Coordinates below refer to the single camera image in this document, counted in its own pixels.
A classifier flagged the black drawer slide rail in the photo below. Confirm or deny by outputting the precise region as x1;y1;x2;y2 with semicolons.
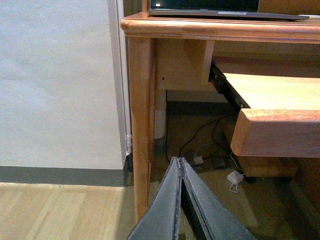
208;59;251;113

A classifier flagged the white power adapter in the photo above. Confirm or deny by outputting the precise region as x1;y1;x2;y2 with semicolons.
227;170;244;186

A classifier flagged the white thin cable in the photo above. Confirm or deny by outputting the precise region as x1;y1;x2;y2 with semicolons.
228;151;247;195

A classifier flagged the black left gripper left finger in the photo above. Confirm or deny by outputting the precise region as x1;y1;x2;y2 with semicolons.
127;157;182;240

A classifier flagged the white plug on floor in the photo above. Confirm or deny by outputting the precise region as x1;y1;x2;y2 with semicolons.
194;156;204;165

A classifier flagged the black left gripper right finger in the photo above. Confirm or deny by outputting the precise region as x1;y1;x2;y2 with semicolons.
179;158;255;240

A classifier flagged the wooden keyboard drawer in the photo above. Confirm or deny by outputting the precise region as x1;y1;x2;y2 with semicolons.
226;73;320;158

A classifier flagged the wooden desk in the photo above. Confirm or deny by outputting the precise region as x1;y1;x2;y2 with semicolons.
120;11;320;221

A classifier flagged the black floor cable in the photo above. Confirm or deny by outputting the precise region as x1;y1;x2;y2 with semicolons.
163;116;237;166

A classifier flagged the grey laptop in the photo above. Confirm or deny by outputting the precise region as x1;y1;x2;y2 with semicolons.
148;0;310;21

